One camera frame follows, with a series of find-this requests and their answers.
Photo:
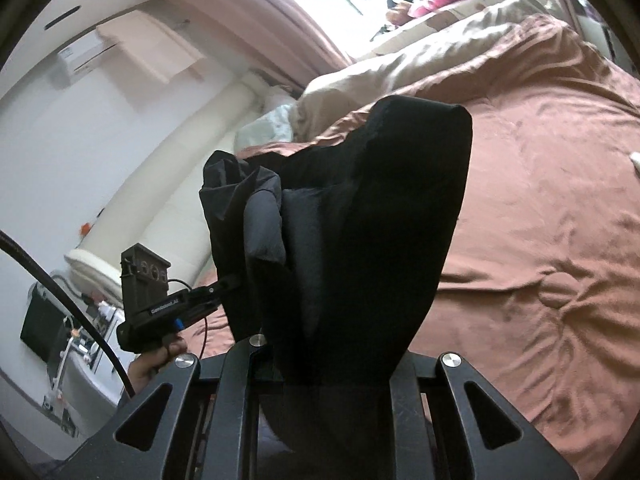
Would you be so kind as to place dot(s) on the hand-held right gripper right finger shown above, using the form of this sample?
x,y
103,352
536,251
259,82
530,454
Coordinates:
x,y
406,400

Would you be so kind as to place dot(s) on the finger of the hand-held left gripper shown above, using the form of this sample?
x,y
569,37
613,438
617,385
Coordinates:
x,y
222,289

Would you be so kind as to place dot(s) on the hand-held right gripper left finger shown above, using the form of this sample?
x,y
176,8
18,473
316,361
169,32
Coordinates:
x,y
245,365

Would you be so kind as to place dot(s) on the black polo shirt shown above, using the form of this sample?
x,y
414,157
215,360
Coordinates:
x,y
360,220

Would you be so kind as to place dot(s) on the person's left hand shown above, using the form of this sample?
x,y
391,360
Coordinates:
x,y
155,365

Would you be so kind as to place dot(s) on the cluttered desk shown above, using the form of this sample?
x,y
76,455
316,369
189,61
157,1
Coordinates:
x,y
75,355

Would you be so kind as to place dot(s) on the black monitor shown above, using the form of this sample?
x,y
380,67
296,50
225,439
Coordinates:
x,y
42,322

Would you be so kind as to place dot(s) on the cream padded headboard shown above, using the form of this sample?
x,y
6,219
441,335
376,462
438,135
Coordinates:
x,y
165,180

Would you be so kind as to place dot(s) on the pale green pillow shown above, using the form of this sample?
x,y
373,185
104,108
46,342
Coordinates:
x,y
267,122

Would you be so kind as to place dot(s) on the white air conditioner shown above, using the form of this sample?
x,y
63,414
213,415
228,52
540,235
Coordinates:
x,y
87,57

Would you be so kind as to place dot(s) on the pink curtain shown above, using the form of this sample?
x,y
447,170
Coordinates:
x,y
280,20

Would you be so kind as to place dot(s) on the ceiling vent slot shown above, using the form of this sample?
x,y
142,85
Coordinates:
x,y
62,17

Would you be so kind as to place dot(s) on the brown plush toy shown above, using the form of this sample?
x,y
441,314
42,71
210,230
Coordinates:
x,y
397,14

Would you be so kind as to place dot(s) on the beige duvet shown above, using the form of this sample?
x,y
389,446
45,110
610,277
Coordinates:
x,y
440,45

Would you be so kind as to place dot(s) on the red plush toy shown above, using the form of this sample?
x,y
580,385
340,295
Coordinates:
x,y
440,2

